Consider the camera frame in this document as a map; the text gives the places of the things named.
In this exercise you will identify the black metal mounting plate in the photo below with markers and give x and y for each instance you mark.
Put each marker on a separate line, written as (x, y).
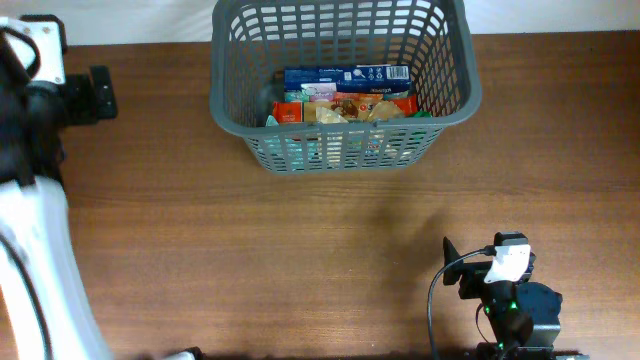
(89, 98)

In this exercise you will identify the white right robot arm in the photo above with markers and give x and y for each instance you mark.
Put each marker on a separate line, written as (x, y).
(523, 315)

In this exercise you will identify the teal plastic packet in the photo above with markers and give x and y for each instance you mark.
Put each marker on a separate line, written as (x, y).
(294, 147)

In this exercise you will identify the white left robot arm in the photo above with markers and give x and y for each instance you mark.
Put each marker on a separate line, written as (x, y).
(45, 298)

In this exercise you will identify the blue Kimberly-Clark tissue box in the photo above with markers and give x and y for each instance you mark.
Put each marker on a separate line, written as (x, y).
(350, 79)

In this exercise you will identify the beige plastic packet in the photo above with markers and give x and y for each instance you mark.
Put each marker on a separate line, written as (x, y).
(346, 150)

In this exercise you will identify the green-lidded glass jar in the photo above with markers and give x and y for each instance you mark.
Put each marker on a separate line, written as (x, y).
(422, 114)

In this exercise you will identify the San Remo spaghetti packet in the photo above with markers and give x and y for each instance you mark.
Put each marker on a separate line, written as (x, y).
(344, 110)

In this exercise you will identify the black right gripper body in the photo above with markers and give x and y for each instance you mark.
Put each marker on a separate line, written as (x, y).
(474, 285)

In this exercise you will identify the grey plastic lattice basket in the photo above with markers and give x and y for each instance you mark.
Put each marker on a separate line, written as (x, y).
(254, 42)

